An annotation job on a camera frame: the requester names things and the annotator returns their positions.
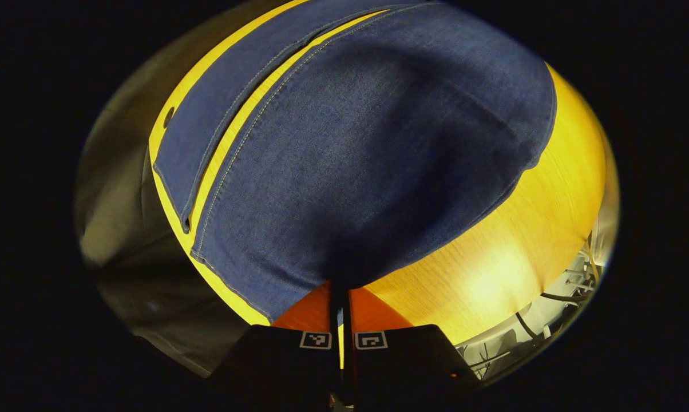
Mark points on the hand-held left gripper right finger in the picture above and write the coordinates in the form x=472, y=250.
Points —
x=407, y=366

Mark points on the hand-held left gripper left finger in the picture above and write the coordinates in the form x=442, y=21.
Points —
x=281, y=366

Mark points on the blue denim jeans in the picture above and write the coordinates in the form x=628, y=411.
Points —
x=379, y=143

